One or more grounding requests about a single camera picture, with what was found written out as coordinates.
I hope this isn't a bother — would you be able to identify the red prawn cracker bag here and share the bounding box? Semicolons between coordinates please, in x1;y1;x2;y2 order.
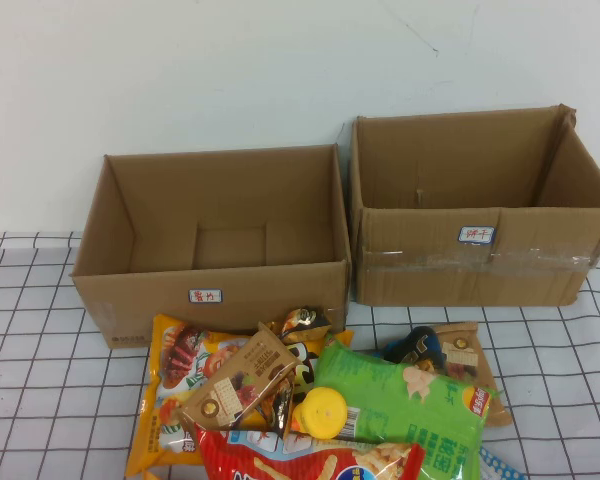
193;422;426;480

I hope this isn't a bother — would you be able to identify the small gold black snack packet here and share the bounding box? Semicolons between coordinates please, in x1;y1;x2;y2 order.
278;305;334;344

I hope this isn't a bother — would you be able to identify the dark blue snack packet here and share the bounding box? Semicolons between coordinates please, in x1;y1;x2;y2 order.
382;325;449;374

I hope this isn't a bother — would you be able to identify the yellow potato stick snack bag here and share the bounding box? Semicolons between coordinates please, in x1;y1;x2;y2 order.
124;313;356;479

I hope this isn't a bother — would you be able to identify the white handwritten label sticker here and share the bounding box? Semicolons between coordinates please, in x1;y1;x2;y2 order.
187;288;223;304
458;225;495;246

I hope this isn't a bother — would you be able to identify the cardboard box with clear tape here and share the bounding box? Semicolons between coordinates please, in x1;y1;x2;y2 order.
348;103;600;307

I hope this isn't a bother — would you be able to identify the brown biscuit pack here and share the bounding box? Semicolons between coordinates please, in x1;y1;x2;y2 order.
178;322;306;432
432;321;514;428

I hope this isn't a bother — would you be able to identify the green potato chips bag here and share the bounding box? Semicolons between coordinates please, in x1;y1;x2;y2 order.
312;333;499;480

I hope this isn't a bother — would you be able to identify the yellow rubber duck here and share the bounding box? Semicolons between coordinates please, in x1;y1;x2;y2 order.
290;387;349;442

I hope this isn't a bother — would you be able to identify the cardboard box with printed number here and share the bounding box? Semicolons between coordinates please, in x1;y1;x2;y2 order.
69;142;354;350

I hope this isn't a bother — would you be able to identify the blue white patterned packet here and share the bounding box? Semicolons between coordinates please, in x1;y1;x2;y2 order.
477;444;524;480

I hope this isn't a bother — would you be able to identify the white black-grid tablecloth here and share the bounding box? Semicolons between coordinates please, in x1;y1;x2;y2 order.
0;230;600;480

